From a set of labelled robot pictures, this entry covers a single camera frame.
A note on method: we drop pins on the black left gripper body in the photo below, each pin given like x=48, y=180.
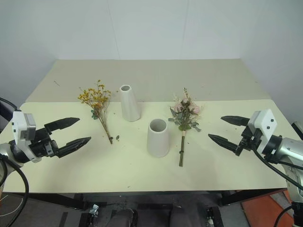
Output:
x=42, y=146

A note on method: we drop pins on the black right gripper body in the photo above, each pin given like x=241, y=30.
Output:
x=249, y=139

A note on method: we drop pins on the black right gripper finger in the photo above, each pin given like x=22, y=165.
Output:
x=225, y=142
x=236, y=120

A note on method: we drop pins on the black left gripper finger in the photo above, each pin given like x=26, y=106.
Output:
x=62, y=122
x=74, y=144

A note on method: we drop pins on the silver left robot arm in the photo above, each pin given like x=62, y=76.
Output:
x=7, y=151

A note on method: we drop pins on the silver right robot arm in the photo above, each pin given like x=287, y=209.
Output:
x=288, y=147

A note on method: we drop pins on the tall narrow white vase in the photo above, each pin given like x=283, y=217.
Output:
x=129, y=106

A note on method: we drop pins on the wide white vase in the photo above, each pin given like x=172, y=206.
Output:
x=157, y=142

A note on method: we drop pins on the small dry twig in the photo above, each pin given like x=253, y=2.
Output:
x=56, y=83

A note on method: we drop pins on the yellow dried flower bunch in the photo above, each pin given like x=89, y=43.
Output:
x=98, y=101

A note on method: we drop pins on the pink rose bouquet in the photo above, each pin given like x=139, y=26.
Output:
x=185, y=111

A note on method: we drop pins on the silver metal clamp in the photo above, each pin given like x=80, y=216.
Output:
x=94, y=209

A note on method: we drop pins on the red floor mat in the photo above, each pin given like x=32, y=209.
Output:
x=267, y=210

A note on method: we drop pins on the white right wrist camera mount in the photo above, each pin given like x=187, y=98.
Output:
x=264, y=127

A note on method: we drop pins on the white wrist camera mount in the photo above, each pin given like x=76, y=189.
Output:
x=264, y=127
x=20, y=123

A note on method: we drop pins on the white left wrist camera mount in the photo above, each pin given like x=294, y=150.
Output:
x=20, y=123

